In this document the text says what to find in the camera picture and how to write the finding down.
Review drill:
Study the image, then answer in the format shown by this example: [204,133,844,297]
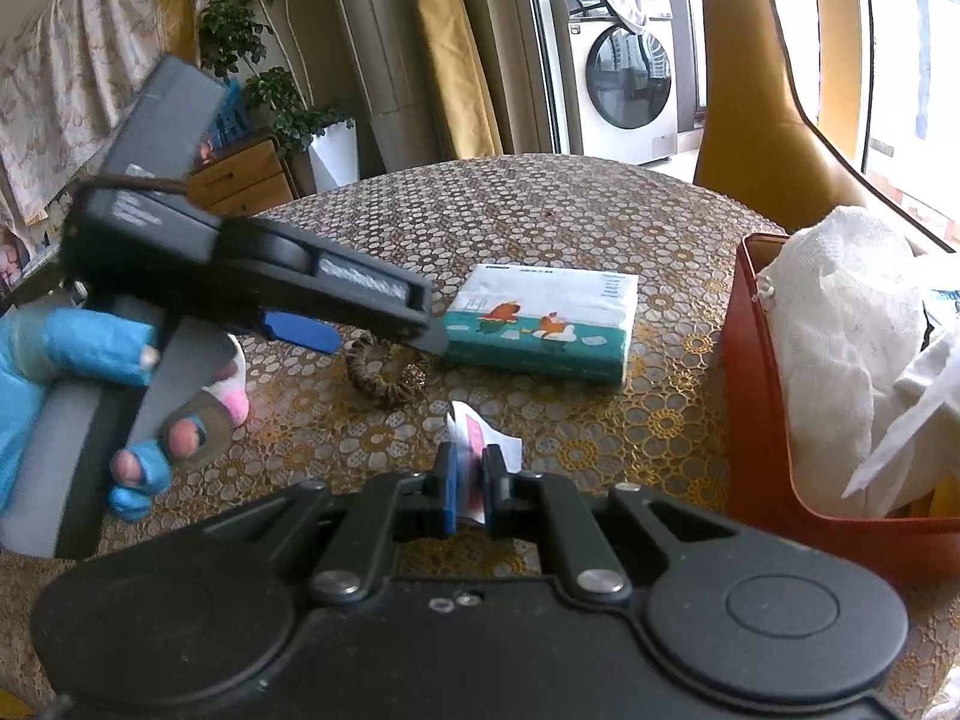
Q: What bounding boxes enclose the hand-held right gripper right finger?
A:
[484,446,721,602]

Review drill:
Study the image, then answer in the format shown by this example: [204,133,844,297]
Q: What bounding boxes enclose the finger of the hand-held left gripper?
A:
[300,238,451,357]
[259,311,342,353]

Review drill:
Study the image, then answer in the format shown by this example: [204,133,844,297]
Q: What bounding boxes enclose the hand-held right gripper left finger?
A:
[247,442,460,606]

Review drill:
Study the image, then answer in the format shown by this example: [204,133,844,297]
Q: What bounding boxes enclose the small pink sachet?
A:
[442,401,526,526]

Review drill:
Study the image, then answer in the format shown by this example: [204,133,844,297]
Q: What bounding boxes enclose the pink white plush toy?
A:
[201,334,252,430]

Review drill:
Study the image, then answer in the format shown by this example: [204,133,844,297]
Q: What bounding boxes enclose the green white tissue pack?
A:
[439,264,640,383]

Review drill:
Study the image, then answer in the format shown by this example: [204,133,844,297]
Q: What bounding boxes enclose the red box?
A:
[724,232,960,587]

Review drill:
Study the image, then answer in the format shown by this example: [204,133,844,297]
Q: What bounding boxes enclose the white mesh cloth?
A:
[756,206,931,518]

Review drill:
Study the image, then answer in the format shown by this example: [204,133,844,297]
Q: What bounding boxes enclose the white tissue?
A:
[840,330,960,518]

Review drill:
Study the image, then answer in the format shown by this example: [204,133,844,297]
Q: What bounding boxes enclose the person's left hand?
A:
[0,304,207,518]

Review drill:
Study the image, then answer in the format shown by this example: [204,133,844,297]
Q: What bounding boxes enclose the wooden drawer cabinet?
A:
[187,135,302,220]

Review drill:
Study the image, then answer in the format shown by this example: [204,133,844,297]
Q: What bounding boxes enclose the blue bottle pack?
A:
[201,82,250,152]

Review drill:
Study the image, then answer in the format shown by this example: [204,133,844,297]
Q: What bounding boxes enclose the white planter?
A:
[307,120,362,192]

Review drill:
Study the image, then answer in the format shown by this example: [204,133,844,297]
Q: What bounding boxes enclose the floral cloth cover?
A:
[0,0,192,241]

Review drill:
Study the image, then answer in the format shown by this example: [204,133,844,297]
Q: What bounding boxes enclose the green potted plant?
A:
[193,0,355,158]

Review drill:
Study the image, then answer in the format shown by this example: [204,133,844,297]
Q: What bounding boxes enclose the beige standing air conditioner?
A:
[330,0,445,175]

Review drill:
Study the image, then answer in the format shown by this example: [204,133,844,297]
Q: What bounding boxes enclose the yellow curtain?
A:
[397,0,505,162]

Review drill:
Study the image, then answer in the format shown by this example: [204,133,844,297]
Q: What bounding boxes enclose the white washing machine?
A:
[551,0,680,166]

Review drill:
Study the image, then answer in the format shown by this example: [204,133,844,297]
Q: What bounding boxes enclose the braided hair tie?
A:
[345,334,434,410]

